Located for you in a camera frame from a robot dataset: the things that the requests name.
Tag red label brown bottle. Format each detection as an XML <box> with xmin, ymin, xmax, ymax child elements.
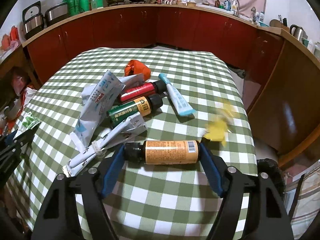
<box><xmin>118</xmin><ymin>80</ymin><xmax>167</xmax><ymax>103</ymax></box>

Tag brown wooden side cabinet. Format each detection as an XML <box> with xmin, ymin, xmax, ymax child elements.
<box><xmin>248</xmin><ymin>41</ymin><xmax>319</xmax><ymax>168</ymax></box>

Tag striped fabric curtain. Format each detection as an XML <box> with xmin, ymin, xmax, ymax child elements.
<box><xmin>284</xmin><ymin>161</ymin><xmax>319</xmax><ymax>239</ymax></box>

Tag white blue paper package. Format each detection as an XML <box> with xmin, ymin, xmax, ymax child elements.
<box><xmin>70</xmin><ymin>70</ymin><xmax>125</xmax><ymax>152</ymax></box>

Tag blue white tube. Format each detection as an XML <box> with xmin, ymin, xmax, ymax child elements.
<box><xmin>158</xmin><ymin>73</ymin><xmax>195</xmax><ymax>116</ymax></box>

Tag green white checkered tablecloth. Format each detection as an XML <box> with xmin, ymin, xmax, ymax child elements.
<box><xmin>7</xmin><ymin>48</ymin><xmax>257</xmax><ymax>239</ymax></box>

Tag red kitchen cabinets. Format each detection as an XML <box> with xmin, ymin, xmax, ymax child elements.
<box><xmin>24</xmin><ymin>5</ymin><xmax>284</xmax><ymax>84</ymax></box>

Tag sink faucet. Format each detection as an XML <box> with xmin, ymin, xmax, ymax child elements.
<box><xmin>227</xmin><ymin>0</ymin><xmax>240</xmax><ymax>17</ymax></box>

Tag open steel rice cooker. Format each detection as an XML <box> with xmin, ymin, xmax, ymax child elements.
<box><xmin>22</xmin><ymin>1</ymin><xmax>44</xmax><ymax>40</ymax></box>

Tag green thermos left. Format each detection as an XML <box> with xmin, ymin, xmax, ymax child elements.
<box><xmin>62</xmin><ymin>0</ymin><xmax>80</xmax><ymax>16</ymax></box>

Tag yellow wrapper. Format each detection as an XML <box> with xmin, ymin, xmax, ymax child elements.
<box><xmin>203</xmin><ymin>102</ymin><xmax>239</xmax><ymax>146</ymax></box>

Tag green thermos middle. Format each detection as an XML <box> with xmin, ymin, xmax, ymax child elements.
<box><xmin>79</xmin><ymin>0</ymin><xmax>90</xmax><ymax>12</ymax></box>

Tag orange label brown bottle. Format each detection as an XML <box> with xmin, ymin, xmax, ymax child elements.
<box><xmin>124</xmin><ymin>140</ymin><xmax>200</xmax><ymax>165</ymax></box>

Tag green white snack packet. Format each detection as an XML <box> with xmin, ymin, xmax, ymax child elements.
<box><xmin>14</xmin><ymin>112</ymin><xmax>41</xmax><ymax>139</ymax></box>

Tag steel electric kettle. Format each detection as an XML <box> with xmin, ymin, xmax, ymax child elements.
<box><xmin>290</xmin><ymin>24</ymin><xmax>308</xmax><ymax>42</ymax></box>

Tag green label brown bottle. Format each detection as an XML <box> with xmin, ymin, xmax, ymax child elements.
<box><xmin>107</xmin><ymin>94</ymin><xmax>163</xmax><ymax>128</ymax></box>

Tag orange plastic bag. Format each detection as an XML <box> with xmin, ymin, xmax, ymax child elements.
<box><xmin>124</xmin><ymin>60</ymin><xmax>151</xmax><ymax>81</ymax></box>

